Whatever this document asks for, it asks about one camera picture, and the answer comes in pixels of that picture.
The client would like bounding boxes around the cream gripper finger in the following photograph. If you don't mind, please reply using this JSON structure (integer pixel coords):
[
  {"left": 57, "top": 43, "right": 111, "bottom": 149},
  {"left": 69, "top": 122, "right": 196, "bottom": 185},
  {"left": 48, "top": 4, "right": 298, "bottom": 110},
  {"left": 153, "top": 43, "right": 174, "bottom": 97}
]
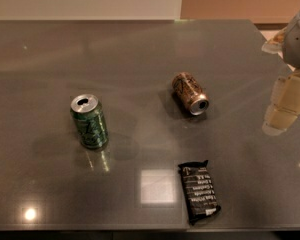
[
  {"left": 261, "top": 27, "right": 287, "bottom": 54},
  {"left": 262, "top": 69, "right": 300, "bottom": 136}
]

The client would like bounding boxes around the orange soda can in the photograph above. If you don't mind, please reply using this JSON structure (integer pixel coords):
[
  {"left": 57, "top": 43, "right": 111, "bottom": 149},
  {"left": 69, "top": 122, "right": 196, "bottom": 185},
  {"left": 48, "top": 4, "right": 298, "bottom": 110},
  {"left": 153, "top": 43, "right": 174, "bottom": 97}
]
[{"left": 172, "top": 72, "right": 209, "bottom": 116}]

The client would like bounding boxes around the green soda can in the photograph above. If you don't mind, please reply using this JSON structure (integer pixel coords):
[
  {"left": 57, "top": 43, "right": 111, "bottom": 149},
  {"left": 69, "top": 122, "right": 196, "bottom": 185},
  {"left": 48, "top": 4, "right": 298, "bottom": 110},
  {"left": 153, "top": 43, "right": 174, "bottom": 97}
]
[{"left": 70, "top": 94, "right": 108, "bottom": 149}]

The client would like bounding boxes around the black snack packet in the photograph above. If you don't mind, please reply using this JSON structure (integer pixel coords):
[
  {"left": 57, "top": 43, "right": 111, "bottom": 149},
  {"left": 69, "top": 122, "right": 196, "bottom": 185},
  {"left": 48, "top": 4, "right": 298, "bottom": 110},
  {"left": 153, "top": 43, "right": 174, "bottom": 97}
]
[{"left": 178, "top": 160, "right": 221, "bottom": 225}]

